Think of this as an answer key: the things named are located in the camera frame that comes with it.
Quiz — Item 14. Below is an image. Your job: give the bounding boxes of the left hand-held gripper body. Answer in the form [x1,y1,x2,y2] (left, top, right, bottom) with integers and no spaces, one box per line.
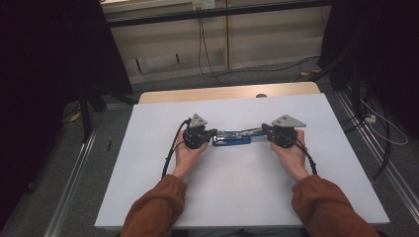
[182,113,213,150]

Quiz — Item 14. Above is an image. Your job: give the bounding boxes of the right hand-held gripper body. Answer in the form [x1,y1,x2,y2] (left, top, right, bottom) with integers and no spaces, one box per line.
[268,114,307,149]

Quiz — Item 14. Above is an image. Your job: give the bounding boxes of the blue stapler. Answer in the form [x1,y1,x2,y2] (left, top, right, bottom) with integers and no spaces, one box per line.
[211,127,269,147]

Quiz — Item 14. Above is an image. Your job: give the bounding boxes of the person's right hand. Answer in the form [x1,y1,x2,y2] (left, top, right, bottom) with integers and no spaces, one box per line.
[270,128,312,182]

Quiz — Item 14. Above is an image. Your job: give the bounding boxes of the person's left hand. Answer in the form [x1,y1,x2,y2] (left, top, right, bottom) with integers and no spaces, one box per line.
[173,131,210,181]

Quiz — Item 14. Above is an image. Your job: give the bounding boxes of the wooden table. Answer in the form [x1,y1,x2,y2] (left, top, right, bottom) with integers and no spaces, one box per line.
[137,81,321,105]

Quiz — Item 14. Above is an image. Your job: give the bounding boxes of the white table sheet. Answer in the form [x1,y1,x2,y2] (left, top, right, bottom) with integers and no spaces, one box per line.
[94,93,390,230]

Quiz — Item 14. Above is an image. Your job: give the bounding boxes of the beige cabinet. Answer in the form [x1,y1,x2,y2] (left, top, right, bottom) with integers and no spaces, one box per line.
[102,0,332,85]

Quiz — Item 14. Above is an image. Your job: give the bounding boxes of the black metal stand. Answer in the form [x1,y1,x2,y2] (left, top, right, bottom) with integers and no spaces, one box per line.
[309,48,364,132]
[78,83,136,143]

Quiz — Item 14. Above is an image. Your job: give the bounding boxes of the black horizontal bar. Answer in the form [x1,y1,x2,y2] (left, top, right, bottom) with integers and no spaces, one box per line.
[106,0,332,29]

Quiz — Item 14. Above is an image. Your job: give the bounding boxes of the black curtain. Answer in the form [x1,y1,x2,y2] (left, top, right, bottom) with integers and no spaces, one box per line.
[0,0,132,228]
[317,0,419,139]

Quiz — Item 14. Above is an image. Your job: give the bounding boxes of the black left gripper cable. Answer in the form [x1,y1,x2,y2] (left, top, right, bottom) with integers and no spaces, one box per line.
[160,118,193,180]

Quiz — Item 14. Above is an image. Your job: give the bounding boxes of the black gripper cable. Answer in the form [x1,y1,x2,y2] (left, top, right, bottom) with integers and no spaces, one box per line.
[160,118,193,180]
[293,139,319,176]

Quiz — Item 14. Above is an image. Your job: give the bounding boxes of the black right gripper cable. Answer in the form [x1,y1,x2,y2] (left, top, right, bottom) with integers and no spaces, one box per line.
[293,139,319,176]

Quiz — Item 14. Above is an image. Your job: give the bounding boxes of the black wall cable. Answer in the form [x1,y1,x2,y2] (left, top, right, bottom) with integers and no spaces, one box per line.
[199,9,322,80]
[197,9,231,87]

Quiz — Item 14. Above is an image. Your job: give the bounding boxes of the black floor cable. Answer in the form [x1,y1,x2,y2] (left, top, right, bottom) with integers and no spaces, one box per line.
[340,98,394,182]

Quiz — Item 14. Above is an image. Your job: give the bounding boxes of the white floor cable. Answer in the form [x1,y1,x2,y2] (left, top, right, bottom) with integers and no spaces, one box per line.
[359,98,409,146]

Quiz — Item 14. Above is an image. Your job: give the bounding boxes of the aluminium floor rail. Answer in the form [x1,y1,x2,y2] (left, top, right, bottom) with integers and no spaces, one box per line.
[334,90,419,216]
[42,129,98,237]

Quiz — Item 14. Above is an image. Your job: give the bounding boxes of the white wall socket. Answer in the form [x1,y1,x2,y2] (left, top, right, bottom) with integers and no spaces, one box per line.
[192,0,216,10]

